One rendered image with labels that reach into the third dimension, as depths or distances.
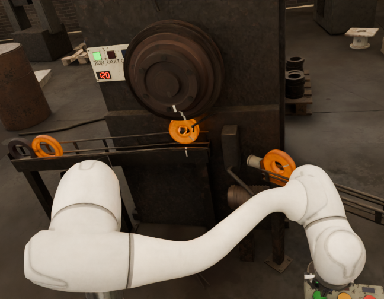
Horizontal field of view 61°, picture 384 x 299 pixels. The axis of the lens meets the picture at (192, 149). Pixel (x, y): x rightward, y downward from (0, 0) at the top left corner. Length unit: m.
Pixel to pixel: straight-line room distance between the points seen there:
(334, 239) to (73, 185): 0.55
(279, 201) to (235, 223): 0.14
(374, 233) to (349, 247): 1.53
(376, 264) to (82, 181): 1.75
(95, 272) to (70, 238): 0.07
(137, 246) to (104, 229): 0.07
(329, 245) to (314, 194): 0.13
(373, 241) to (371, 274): 0.24
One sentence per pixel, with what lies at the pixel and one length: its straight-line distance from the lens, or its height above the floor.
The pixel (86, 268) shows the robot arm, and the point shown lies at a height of 1.22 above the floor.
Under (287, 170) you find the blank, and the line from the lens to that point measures 1.51.
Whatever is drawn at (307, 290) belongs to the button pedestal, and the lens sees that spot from 1.25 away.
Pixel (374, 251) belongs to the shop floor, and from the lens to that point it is 2.20.
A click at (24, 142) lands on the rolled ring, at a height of 0.75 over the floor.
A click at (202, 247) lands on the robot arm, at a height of 1.14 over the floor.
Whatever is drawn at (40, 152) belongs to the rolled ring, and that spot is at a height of 0.67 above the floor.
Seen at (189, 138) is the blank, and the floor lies 0.77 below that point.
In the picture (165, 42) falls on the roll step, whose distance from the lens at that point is 1.45.
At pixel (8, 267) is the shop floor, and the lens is 2.62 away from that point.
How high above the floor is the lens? 1.66
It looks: 34 degrees down
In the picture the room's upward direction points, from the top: 11 degrees counter-clockwise
